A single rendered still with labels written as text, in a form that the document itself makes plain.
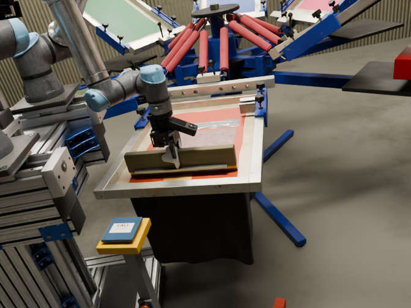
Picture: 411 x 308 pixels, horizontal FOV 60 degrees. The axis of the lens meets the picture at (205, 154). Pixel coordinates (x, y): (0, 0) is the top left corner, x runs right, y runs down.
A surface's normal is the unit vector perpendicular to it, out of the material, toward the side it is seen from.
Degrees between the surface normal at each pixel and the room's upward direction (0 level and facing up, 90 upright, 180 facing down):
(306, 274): 0
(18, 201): 90
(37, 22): 90
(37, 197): 90
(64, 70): 90
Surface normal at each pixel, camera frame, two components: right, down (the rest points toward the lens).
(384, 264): -0.18, -0.86
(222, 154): -0.16, 0.50
